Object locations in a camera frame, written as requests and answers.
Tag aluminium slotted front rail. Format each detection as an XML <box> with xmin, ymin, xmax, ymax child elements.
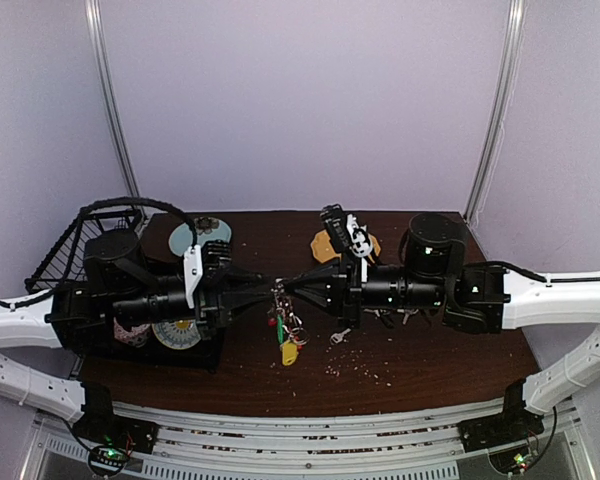
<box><xmin>29</xmin><ymin>394</ymin><xmax>594</xmax><ymax>480</ymax></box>

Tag light blue flower plate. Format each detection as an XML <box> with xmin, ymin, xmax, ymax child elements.
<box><xmin>168</xmin><ymin>216</ymin><xmax>232</xmax><ymax>257</ymax></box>

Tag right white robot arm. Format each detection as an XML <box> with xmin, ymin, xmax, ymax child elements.
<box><xmin>282</xmin><ymin>205</ymin><xmax>600</xmax><ymax>442</ymax></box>

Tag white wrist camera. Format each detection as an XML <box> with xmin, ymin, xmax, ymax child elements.
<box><xmin>320</xmin><ymin>204</ymin><xmax>375</xmax><ymax>260</ymax></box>
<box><xmin>183</xmin><ymin>240</ymin><xmax>231</xmax><ymax>310</ymax></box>

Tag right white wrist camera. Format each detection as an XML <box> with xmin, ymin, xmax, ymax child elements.
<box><xmin>320</xmin><ymin>204</ymin><xmax>375</xmax><ymax>260</ymax></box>

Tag left aluminium frame post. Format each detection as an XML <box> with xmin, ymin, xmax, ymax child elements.
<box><xmin>84</xmin><ymin>0</ymin><xmax>140</xmax><ymax>197</ymax></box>

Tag yellow dotted plate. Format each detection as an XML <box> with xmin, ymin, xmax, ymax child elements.
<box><xmin>310</xmin><ymin>227</ymin><xmax>382</xmax><ymax>265</ymax></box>

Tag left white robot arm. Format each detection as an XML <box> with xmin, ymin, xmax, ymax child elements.
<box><xmin>0</xmin><ymin>197</ymin><xmax>268</xmax><ymax>369</ymax></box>

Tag keys with black fob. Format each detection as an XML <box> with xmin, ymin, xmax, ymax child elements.
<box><xmin>363</xmin><ymin>309</ymin><xmax>395</xmax><ymax>329</ymax></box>

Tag red patterned plate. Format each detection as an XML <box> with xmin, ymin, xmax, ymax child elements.
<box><xmin>113</xmin><ymin>321</ymin><xmax>151</xmax><ymax>348</ymax></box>

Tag keyring bundle with coloured tags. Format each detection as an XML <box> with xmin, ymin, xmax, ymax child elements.
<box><xmin>268</xmin><ymin>279</ymin><xmax>310</xmax><ymax>367</ymax></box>

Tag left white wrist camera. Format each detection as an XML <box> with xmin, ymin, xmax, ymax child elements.
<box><xmin>183</xmin><ymin>240</ymin><xmax>231</xmax><ymax>310</ymax></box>

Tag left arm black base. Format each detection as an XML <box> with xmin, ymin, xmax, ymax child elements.
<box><xmin>67</xmin><ymin>382</ymin><xmax>159</xmax><ymax>479</ymax></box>

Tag aluminium frame post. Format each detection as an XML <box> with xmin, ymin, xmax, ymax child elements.
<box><xmin>84</xmin><ymin>0</ymin><xmax>140</xmax><ymax>197</ymax></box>
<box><xmin>464</xmin><ymin>0</ymin><xmax>527</xmax><ymax>228</ymax></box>

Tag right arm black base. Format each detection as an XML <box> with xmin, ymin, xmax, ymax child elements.
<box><xmin>457</xmin><ymin>379</ymin><xmax>558</xmax><ymax>478</ymax></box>

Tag single silver key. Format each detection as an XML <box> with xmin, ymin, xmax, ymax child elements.
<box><xmin>329</xmin><ymin>328</ymin><xmax>351</xmax><ymax>345</ymax></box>

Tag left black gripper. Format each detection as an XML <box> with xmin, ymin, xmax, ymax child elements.
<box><xmin>109</xmin><ymin>261</ymin><xmax>275</xmax><ymax>341</ymax></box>

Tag right aluminium frame post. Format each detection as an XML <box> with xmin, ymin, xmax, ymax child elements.
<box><xmin>464</xmin><ymin>0</ymin><xmax>527</xmax><ymax>228</ymax></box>

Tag keys with yellow tag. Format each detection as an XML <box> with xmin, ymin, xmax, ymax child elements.
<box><xmin>401</xmin><ymin>309</ymin><xmax>418</xmax><ymax>325</ymax></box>

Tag black wire dish rack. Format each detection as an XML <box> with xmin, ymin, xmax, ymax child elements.
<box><xmin>25</xmin><ymin>197</ymin><xmax>225</xmax><ymax>372</ymax></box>

